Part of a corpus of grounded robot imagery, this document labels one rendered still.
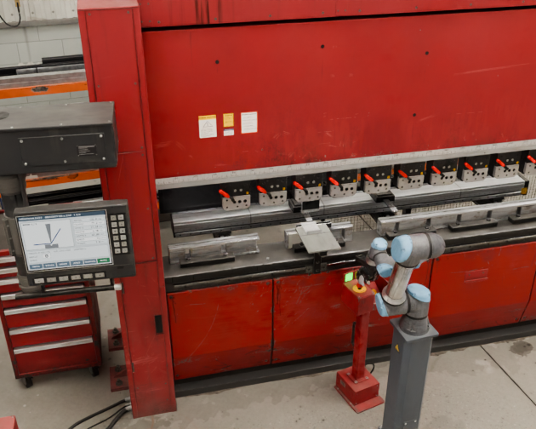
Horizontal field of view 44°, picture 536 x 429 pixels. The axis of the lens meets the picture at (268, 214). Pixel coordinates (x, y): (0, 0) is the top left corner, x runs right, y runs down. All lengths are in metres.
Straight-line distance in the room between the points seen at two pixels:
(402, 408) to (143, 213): 1.68
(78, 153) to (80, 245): 0.41
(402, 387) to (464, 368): 0.95
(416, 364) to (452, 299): 0.89
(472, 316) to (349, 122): 1.62
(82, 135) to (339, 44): 1.37
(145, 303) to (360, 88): 1.56
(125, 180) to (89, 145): 0.52
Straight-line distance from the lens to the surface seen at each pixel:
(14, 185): 2.90
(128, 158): 3.11
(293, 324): 3.94
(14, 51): 7.54
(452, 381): 4.34
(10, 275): 3.86
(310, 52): 3.32
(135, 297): 3.50
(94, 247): 2.87
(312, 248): 3.54
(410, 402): 3.67
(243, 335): 3.90
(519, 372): 4.53
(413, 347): 3.40
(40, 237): 2.86
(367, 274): 3.47
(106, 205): 2.77
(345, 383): 4.05
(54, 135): 2.68
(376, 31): 3.41
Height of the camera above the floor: 2.88
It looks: 29 degrees down
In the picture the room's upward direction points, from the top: straight up
